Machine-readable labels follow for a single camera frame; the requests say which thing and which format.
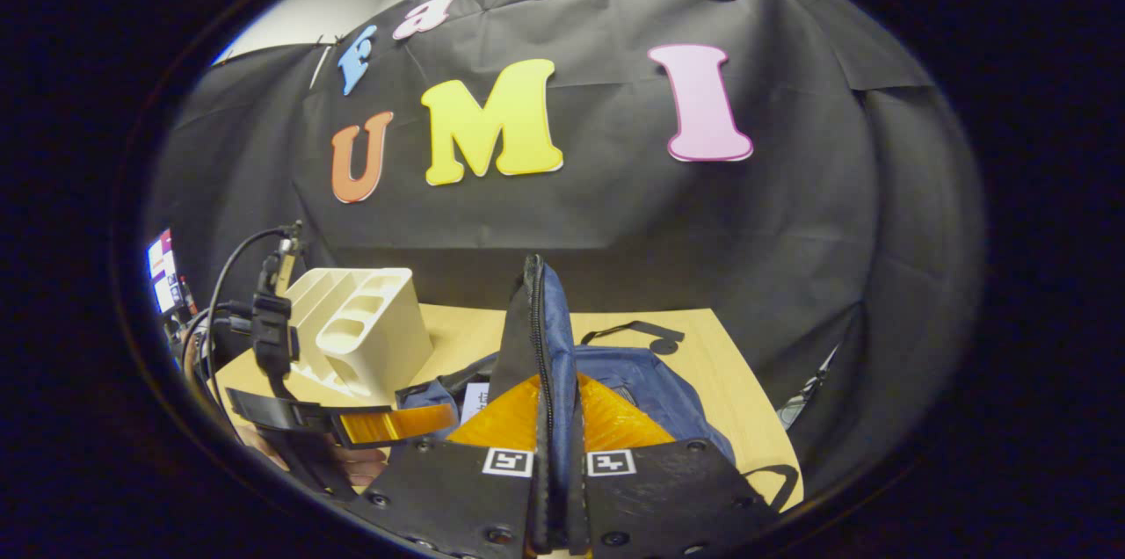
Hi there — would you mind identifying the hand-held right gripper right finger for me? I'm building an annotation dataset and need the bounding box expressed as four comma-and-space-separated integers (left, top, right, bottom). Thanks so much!
567, 373, 779, 559

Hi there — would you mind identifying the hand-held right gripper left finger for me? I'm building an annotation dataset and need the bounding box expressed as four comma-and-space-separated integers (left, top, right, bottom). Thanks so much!
347, 373, 550, 559

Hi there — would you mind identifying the grey book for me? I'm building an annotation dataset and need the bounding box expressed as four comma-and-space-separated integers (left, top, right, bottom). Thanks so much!
461, 381, 491, 425

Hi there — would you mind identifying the blue schoolbag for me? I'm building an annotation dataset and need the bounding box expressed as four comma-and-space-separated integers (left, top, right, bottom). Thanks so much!
394, 254, 801, 559

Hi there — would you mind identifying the cream plastic bookshelf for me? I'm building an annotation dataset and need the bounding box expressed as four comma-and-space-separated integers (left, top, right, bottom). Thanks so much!
283, 267, 434, 409

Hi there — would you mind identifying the monitor screen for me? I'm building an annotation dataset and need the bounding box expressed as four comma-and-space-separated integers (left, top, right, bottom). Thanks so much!
145, 229, 190, 318

